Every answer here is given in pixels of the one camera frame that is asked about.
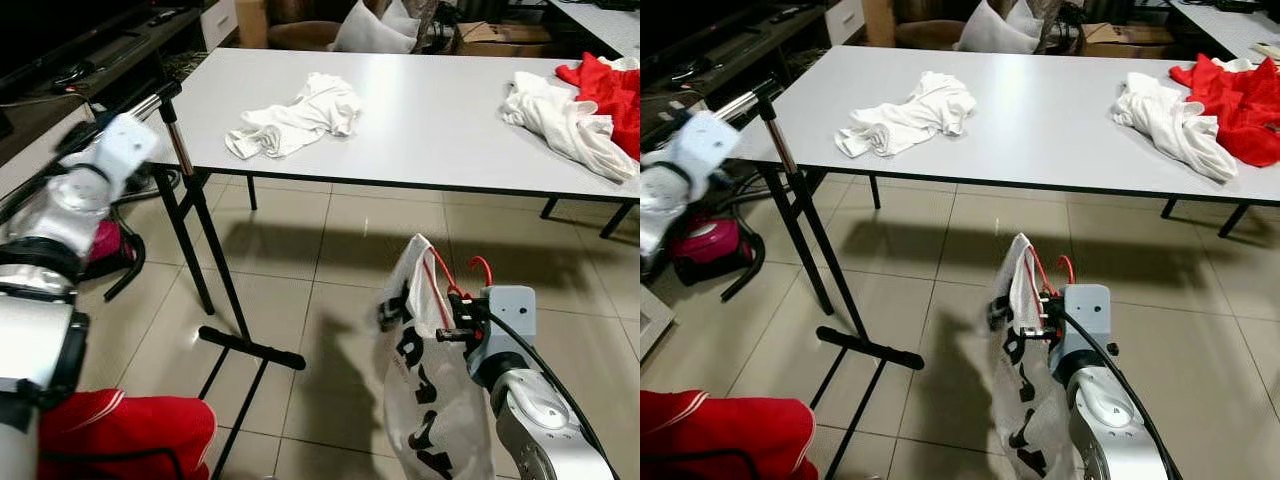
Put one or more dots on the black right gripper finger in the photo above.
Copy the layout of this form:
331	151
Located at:
452	335
1030	333

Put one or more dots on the red clothes hanger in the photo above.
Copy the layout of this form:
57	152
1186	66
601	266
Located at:
437	290
1036	285

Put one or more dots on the white jersey with black letters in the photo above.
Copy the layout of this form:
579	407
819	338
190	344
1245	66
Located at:
450	390
1040	400

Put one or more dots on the plain white t-shirt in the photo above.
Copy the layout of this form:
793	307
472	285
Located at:
940	100
325	105

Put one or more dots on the long white table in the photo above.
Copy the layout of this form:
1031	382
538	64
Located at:
1040	120
430	120

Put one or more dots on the crumpled white garment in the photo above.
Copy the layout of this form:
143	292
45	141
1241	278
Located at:
1175	125
565	125

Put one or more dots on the magenta vacuum cleaner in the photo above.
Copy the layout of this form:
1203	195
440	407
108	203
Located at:
710	245
105	245

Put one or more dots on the cream white garment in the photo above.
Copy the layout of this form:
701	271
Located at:
255	138
870	135

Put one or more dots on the red garment with white stripe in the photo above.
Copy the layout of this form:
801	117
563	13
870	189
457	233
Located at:
130	435
730	435

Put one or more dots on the open brown cardboard box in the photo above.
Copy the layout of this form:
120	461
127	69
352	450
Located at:
505	40
1125	42

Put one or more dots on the grey white pillow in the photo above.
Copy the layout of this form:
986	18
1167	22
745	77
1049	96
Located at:
375	35
1000	35

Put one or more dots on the brown chair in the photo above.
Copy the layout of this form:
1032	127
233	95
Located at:
300	37
925	35

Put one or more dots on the small white table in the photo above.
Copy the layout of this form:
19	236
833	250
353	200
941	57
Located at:
1225	30
600	25

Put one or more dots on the dark tv console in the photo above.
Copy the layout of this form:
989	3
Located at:
740	45
120	50

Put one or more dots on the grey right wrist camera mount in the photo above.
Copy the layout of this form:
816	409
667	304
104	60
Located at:
1088	310
512	310

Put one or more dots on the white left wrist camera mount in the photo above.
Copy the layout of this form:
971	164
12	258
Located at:
700	145
125	150

